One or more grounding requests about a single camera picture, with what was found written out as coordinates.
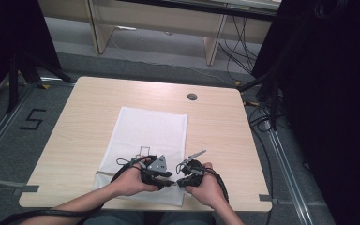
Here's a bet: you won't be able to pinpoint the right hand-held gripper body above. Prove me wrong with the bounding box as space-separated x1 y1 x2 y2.
178 149 208 189

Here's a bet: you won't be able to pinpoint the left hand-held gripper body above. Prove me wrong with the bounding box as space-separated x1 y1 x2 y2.
139 154 173 191

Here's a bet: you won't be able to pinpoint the white cloth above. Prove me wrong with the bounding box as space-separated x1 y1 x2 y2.
92 106 189 207

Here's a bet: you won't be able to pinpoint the person's right hand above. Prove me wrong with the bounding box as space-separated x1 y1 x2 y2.
184 161 228 209

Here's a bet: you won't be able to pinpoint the person's left hand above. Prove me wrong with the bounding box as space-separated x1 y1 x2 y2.
110 157 161 198

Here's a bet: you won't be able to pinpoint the black metal stand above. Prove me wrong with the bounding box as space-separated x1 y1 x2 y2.
238 31 284 131

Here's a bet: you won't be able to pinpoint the black tape floor mark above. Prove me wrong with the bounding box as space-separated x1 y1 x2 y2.
19 108 48 131

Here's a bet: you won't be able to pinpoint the light wooden desk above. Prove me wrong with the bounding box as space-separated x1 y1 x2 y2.
37 0 283 67

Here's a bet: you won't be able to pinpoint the black curtain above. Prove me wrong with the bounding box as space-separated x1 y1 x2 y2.
250 0 360 225
0 0 62 107

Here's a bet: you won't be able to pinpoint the black tripod stand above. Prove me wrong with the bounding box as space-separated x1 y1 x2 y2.
5 51 76 114

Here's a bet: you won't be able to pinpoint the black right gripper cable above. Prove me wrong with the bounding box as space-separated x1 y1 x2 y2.
203 167 231 204

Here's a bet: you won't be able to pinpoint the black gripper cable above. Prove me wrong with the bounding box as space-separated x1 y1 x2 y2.
203 167 231 204
0 155 158 225

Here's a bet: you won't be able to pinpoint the thin grey gripper wire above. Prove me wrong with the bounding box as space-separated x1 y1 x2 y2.
115 157 146 167

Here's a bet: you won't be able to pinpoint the black floor cables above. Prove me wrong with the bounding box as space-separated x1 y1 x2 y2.
244 98 276 225

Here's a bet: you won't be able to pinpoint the metal floor rail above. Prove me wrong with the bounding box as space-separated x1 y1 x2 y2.
0 177 40 197
0 83 39 170
263 121 314 225

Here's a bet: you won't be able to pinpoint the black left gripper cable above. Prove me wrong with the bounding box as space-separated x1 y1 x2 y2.
0 155 158 225

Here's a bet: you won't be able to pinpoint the black cables under desk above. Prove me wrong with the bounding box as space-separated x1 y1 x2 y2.
217 15 263 83

